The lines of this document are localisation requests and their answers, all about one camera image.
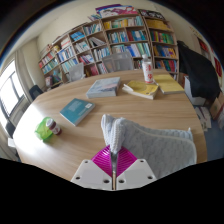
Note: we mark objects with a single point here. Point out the cardboard box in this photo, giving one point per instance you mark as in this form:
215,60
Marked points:
217,106

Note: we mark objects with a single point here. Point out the open yellow book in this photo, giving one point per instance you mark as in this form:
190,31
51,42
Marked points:
141,89

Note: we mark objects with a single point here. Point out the white box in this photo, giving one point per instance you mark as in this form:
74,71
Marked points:
195,98

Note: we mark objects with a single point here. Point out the black cloth cover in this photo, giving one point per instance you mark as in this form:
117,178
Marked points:
200,75

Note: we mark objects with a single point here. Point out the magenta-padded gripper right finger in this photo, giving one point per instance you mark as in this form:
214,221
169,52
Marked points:
138,173

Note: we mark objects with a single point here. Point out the light grey chair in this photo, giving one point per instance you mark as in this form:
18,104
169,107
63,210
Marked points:
76,72

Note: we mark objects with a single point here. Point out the grey book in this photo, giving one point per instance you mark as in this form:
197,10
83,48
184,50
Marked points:
104,87

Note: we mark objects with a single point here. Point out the small wall cabinet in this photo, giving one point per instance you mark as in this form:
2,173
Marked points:
203,45

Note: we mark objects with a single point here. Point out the wooden bookshelf unit with books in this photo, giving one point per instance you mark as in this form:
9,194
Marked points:
120,40

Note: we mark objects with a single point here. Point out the dark office chair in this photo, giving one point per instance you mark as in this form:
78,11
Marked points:
36,91

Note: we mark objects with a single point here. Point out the papers on floor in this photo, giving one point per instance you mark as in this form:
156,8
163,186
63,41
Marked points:
202,118

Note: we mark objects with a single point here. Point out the teal book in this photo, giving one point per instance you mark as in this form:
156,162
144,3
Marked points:
77,111

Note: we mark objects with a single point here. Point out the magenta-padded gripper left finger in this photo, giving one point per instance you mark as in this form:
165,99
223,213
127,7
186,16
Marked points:
91,175

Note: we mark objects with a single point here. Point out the grey mesh chair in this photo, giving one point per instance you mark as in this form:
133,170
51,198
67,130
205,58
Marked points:
118,61

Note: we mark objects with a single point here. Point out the small red-lidded jar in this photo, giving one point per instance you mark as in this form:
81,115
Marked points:
54,127

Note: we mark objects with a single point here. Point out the white bottle with red label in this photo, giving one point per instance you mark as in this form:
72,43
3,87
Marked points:
147,70

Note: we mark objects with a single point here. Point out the red wall banner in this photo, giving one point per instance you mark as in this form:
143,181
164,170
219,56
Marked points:
218,66

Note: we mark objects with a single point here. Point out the white waffle towel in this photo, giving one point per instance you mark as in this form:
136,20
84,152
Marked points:
156,150

